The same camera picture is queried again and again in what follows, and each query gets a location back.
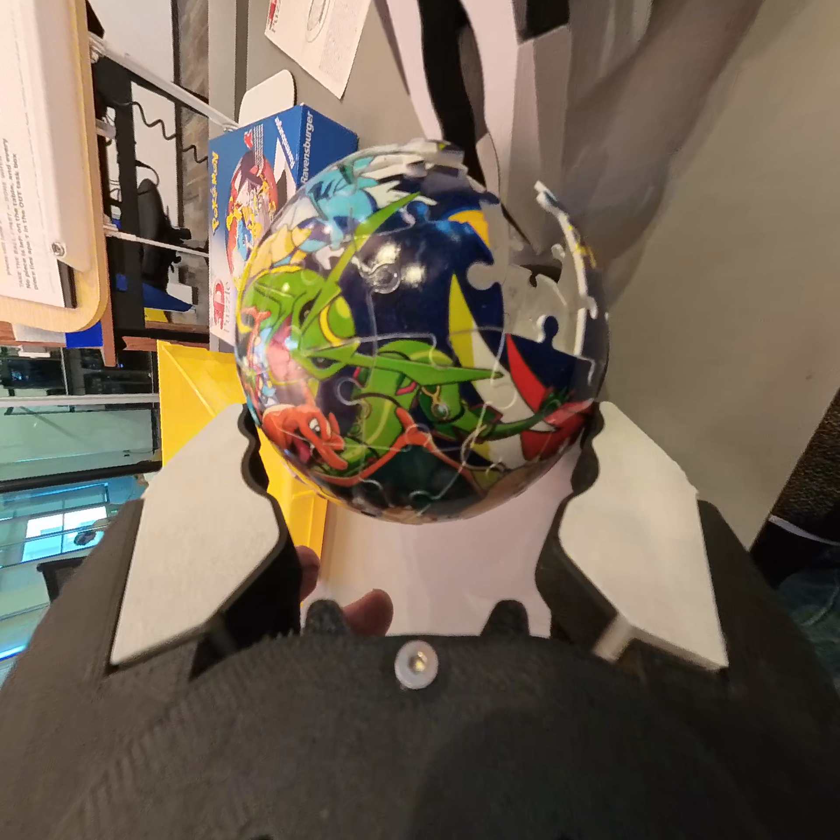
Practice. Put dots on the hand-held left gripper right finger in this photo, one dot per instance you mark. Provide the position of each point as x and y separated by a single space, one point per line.
643 544

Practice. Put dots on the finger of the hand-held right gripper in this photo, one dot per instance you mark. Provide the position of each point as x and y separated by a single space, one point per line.
417 72
531 98

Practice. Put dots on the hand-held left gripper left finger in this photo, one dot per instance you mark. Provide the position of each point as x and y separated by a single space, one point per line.
190 538

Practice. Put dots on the colourful cartoon puzzle ball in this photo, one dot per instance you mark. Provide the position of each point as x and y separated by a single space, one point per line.
420 341

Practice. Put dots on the blue puzzle box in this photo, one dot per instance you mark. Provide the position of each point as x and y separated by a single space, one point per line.
275 216

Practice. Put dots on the person's left hand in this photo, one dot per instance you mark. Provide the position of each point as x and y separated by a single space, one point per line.
367 613

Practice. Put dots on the white instruction sheet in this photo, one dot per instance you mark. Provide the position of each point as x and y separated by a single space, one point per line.
321 39

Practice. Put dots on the yellow plastic bin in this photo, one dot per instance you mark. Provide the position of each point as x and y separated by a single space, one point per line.
197 407

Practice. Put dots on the person's dark teal clothing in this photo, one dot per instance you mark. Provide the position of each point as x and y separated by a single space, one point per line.
814 590

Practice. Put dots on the black office chair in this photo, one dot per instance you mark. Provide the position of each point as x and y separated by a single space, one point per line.
157 229

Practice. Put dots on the wooden clipboard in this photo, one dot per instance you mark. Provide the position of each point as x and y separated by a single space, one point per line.
92 197

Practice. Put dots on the white printed notice sheet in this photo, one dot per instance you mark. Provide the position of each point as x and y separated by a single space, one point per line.
39 144

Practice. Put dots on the white metal rail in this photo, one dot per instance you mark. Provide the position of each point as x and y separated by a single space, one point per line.
164 82

